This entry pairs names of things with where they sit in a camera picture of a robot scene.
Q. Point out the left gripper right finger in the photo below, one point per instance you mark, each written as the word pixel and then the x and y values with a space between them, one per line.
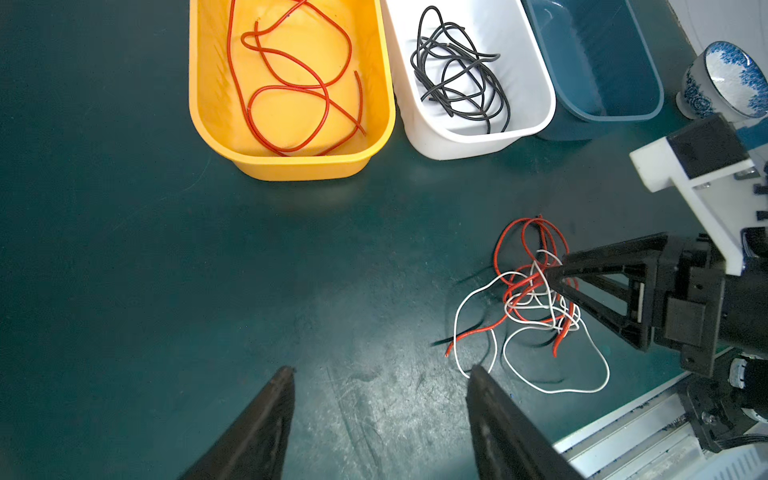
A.
pixel 506 444

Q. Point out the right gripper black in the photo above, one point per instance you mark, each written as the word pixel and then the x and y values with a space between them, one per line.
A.
pixel 706 308

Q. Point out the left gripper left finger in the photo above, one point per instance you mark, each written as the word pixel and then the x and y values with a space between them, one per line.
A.
pixel 255 445

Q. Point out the blue plastic tray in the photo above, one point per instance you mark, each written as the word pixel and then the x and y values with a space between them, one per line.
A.
pixel 598 60

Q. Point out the blue white ceramic bowl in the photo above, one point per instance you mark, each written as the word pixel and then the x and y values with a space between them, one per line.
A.
pixel 723 80

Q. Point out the white plastic tray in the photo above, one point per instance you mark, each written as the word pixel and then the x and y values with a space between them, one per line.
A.
pixel 469 77

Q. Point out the yellow plastic tray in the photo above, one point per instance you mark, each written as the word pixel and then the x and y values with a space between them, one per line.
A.
pixel 291 90

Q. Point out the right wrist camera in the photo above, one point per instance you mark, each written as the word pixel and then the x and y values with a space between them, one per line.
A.
pixel 723 186

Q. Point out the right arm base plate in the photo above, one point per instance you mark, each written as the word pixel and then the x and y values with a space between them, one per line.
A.
pixel 723 408

